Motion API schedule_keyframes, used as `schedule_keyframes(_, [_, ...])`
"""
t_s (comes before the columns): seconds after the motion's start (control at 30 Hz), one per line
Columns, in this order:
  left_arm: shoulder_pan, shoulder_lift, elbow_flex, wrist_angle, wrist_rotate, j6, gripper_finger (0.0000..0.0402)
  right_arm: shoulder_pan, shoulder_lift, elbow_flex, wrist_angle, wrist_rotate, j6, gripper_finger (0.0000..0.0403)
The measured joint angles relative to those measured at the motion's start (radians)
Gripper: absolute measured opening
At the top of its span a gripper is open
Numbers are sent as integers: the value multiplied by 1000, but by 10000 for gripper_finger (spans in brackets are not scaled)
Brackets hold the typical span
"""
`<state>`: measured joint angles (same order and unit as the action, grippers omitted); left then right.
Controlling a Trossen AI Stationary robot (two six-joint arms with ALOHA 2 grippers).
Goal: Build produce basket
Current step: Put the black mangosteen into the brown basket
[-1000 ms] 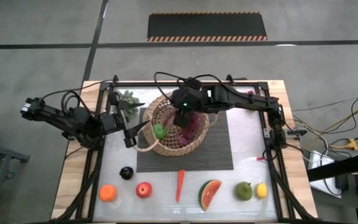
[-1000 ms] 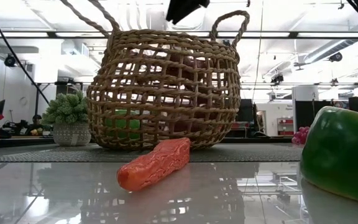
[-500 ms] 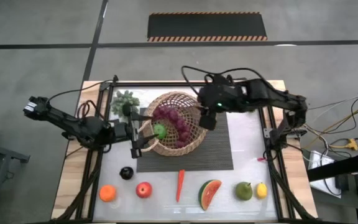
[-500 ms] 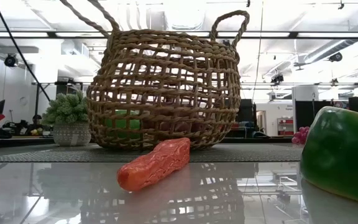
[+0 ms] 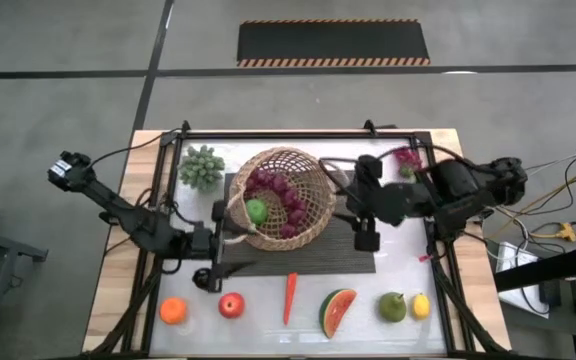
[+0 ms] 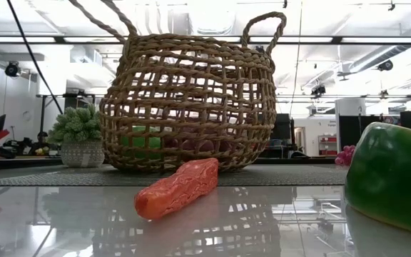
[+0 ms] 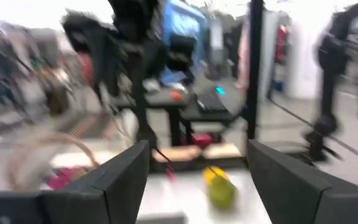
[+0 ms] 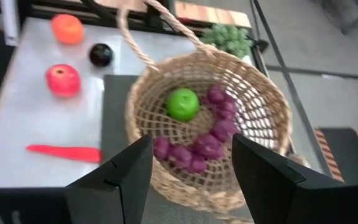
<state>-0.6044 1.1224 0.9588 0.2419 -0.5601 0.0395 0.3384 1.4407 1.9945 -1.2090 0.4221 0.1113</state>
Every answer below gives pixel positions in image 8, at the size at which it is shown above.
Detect dark grey woven placemat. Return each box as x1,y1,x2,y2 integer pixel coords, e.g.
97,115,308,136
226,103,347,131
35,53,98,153
99,73,254,224

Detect red apple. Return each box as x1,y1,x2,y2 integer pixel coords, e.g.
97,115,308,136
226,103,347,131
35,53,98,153
45,63,82,98

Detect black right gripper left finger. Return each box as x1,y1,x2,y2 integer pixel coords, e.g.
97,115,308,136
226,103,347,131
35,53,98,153
64,134,154,224

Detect purple grapes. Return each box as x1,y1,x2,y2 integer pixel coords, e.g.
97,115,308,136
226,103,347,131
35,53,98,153
153,84,241,174

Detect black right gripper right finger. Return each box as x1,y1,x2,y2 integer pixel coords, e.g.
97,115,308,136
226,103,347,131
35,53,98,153
231,133,344,224

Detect woven wicker basket with handles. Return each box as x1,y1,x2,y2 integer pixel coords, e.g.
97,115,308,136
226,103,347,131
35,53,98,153
116,0,312,224

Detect green apple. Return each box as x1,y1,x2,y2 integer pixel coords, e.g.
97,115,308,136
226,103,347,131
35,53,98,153
165,87,200,123

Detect dark plum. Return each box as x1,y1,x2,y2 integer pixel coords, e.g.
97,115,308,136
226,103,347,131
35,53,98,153
88,42,114,67

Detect green grape bunch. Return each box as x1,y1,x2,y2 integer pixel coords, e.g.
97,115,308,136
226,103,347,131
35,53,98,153
201,23,254,62

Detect red chili pepper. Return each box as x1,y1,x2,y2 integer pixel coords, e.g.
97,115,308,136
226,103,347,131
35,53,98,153
25,143,103,164

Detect black striped-edge floor mat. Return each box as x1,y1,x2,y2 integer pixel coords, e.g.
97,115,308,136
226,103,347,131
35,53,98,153
314,126,358,184

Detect orange fruit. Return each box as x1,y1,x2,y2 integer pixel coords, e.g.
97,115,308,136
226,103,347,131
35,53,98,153
50,13,85,45

